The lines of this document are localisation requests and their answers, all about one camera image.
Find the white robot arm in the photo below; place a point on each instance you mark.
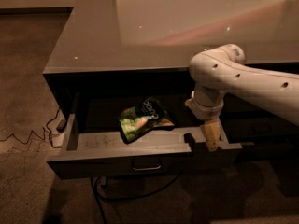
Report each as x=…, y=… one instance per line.
x=219, y=71

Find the grey drawer cabinet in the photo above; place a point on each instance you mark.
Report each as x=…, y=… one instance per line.
x=142, y=48

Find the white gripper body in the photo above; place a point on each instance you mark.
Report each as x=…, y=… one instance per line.
x=206, y=112

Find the grey drawer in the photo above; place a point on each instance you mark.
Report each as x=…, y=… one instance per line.
x=93, y=144
x=258, y=128

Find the green snack bag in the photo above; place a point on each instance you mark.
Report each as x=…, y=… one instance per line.
x=141, y=119

